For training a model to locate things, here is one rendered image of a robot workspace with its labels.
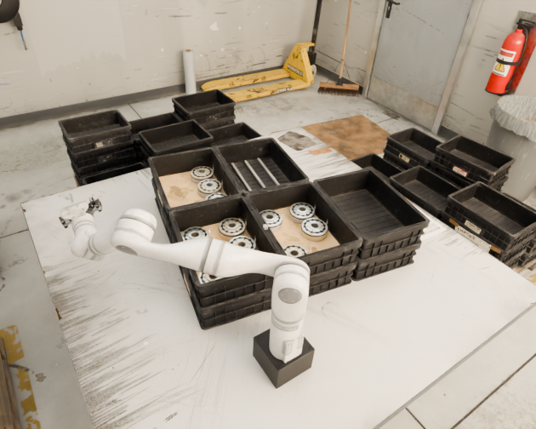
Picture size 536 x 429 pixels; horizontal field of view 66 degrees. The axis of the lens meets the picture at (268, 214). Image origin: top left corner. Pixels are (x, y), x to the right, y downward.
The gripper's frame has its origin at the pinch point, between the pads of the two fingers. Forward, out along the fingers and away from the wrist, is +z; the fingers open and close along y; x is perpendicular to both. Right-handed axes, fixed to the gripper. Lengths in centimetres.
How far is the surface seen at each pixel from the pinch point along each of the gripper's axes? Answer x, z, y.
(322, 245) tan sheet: -36, -45, 71
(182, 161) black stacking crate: -12, 22, 44
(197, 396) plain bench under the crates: -38, -71, 8
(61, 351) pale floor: -80, 27, -49
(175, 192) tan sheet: -17.8, 8.8, 34.5
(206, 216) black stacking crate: -18.7, -17.4, 38.9
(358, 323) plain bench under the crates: -53, -70, 66
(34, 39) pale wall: 26, 289, 5
